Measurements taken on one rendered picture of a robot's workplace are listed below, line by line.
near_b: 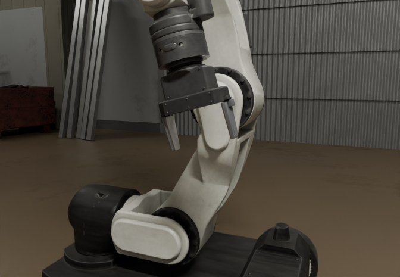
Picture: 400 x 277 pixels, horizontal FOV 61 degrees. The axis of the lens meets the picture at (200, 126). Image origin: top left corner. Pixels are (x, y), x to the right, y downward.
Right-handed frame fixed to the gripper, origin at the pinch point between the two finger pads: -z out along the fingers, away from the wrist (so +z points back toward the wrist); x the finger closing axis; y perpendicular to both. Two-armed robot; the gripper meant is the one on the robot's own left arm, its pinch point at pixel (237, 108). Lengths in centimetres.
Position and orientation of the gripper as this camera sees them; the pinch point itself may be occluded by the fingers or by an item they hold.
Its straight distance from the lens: 101.1
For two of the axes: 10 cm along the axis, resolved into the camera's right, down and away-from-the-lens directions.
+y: 4.2, -1.5, 9.0
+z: -1.6, -9.8, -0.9
